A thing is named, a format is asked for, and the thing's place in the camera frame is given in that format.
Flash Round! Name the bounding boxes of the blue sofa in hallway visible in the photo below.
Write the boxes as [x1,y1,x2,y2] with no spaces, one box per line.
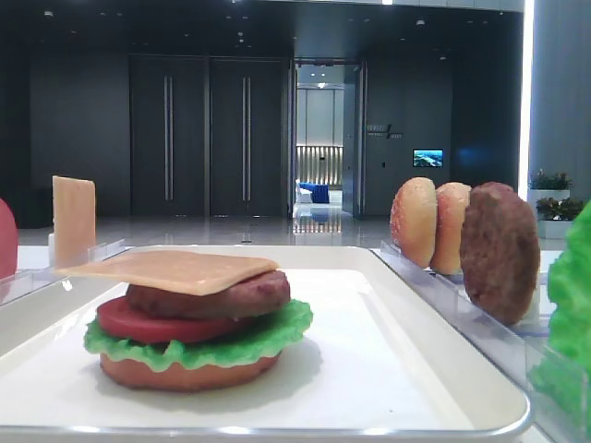
[299,182,330,204]

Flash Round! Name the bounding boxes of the sesame bun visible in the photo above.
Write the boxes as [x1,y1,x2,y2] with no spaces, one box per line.
[430,182,471,275]
[390,177,437,269]

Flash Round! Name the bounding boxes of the potted plants in planter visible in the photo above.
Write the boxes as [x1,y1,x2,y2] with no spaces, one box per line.
[527,169,584,240]

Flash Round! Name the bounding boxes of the wall display screen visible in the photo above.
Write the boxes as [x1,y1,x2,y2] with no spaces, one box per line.
[413,150,443,168]

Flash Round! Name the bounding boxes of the white rectangular metal tray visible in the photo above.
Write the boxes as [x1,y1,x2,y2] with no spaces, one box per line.
[1,245,532,442]

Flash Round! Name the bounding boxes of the upright red tomato slice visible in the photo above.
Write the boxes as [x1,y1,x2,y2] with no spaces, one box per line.
[0,199,18,279]

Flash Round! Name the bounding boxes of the left clear plastic rack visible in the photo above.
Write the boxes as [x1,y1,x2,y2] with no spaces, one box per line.
[1,233,128,305]

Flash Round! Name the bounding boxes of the upright green lettuce leaf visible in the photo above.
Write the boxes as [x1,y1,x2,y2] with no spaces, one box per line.
[530,205,590,428]

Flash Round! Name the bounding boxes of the meat patty on burger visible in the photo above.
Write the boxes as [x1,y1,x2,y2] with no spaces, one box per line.
[126,270,291,319]

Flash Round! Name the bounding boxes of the tomato slice on burger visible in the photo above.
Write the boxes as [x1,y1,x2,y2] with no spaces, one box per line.
[97,297,256,344]

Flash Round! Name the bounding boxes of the clear plastic rack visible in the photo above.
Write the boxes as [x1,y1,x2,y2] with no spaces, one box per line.
[1,233,128,305]
[379,240,590,442]

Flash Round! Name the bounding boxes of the flat cheese slice on burger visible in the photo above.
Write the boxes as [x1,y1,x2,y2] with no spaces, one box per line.
[56,250,279,296]

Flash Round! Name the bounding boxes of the green lettuce leaf on burger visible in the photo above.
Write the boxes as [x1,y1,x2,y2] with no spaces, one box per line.
[83,299,313,373]

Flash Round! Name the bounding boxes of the upright brown meat patty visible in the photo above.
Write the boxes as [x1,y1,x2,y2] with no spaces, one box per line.
[460,182,540,325]

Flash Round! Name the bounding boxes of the bottom bun on tray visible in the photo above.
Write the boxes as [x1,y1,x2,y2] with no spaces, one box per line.
[100,353,281,392]

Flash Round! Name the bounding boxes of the sesame top bun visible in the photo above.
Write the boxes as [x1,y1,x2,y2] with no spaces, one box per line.
[390,177,437,269]

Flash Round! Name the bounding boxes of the right clear plastic rack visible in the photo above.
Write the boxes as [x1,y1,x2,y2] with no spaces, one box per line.
[379,240,590,442]

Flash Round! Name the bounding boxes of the upright cheese slice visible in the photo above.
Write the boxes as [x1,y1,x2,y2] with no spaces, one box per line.
[52,175,96,268]

